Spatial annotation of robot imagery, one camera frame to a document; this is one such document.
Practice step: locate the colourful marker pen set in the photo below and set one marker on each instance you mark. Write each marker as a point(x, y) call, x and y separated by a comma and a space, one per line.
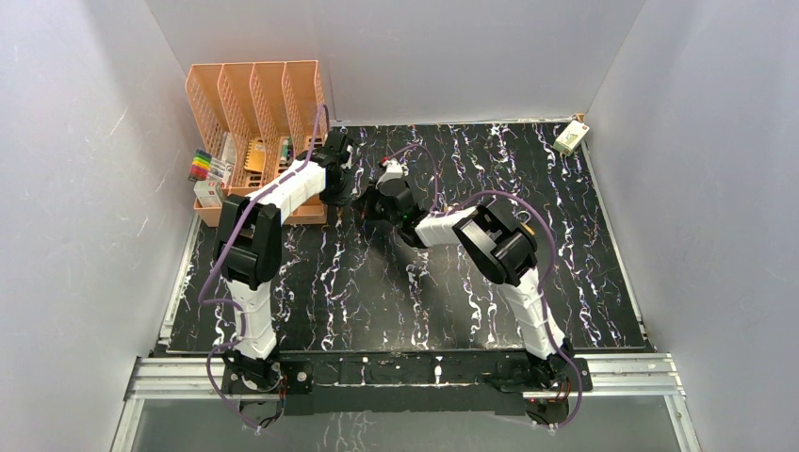
point(207, 167)

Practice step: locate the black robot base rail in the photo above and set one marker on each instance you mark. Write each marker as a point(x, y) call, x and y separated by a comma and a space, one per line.
point(501, 381)

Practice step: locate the small white red box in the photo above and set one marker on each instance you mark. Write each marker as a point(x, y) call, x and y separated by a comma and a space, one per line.
point(209, 193)

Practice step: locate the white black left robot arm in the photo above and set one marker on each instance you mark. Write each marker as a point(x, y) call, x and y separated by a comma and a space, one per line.
point(250, 249)

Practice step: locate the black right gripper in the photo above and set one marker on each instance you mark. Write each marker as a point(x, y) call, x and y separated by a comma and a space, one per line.
point(366, 203)

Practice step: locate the white green small box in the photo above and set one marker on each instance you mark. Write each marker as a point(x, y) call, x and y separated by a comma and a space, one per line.
point(570, 137)

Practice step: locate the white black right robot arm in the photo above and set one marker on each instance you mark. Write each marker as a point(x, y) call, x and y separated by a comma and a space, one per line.
point(503, 248)

